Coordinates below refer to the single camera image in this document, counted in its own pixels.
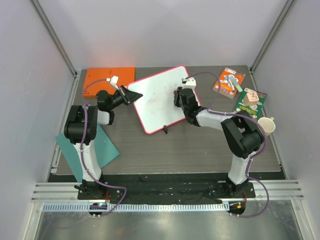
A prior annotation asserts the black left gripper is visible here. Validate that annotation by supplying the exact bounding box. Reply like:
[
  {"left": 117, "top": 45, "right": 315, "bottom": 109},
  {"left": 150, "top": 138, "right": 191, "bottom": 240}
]
[{"left": 108, "top": 86, "right": 144, "bottom": 111}]

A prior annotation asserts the pink framed whiteboard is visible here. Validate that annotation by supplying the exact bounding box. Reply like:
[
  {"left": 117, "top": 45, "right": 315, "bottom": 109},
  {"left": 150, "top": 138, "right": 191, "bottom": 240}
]
[{"left": 127, "top": 65, "right": 189, "bottom": 134}]

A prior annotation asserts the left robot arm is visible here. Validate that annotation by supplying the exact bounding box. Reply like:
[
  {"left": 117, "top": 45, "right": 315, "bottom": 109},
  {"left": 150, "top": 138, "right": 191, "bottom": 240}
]
[{"left": 64, "top": 85, "right": 143, "bottom": 200}]

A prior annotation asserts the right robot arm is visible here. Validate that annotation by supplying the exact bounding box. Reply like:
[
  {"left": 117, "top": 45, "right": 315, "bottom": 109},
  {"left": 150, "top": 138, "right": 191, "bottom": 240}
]
[{"left": 174, "top": 87, "right": 265, "bottom": 198}]

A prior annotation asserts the whiteboard marker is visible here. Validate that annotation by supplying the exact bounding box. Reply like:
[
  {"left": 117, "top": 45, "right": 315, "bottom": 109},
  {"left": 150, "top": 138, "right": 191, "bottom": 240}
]
[{"left": 227, "top": 75, "right": 236, "bottom": 93}]

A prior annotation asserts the orange flat box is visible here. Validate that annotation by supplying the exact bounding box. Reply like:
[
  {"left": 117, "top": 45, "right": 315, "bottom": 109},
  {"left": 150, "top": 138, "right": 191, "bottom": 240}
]
[{"left": 82, "top": 67, "right": 136, "bottom": 99}]

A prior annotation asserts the orange book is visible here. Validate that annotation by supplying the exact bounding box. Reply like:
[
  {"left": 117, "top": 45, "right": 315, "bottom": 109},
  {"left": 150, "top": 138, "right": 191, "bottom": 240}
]
[{"left": 212, "top": 67, "right": 246, "bottom": 99}]

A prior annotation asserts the teal paper sheet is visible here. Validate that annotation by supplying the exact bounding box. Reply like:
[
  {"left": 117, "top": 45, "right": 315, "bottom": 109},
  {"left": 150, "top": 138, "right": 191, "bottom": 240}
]
[{"left": 55, "top": 125, "right": 120, "bottom": 183}]

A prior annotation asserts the wooden cube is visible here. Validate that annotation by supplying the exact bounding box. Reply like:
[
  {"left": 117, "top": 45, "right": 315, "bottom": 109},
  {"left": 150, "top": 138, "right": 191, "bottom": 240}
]
[{"left": 243, "top": 91, "right": 260, "bottom": 107}]

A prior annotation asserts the green book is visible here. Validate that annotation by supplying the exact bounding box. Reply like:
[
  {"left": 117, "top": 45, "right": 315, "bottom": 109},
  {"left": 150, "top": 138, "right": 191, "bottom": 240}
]
[{"left": 234, "top": 87, "right": 267, "bottom": 120}]

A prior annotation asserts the yellow green paper cup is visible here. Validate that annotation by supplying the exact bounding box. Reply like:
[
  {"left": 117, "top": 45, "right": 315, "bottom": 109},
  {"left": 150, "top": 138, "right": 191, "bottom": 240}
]
[{"left": 257, "top": 117, "right": 276, "bottom": 136}]

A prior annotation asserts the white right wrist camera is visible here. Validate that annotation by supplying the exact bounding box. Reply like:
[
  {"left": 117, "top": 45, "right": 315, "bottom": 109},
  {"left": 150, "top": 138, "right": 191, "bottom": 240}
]
[{"left": 181, "top": 77, "right": 197, "bottom": 90}]

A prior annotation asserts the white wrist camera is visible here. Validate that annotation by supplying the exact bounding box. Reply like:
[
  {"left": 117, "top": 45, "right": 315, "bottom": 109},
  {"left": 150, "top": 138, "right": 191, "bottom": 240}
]
[
  {"left": 106, "top": 75, "right": 119, "bottom": 90},
  {"left": 181, "top": 77, "right": 197, "bottom": 90}
]

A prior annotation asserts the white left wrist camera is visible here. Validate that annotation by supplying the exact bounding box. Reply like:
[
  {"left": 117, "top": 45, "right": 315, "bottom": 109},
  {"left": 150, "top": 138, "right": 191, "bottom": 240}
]
[{"left": 106, "top": 75, "right": 119, "bottom": 90}]

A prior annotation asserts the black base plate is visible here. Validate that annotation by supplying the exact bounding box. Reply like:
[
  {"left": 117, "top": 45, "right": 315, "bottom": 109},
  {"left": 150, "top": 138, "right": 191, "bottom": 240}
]
[{"left": 74, "top": 173, "right": 256, "bottom": 204}]

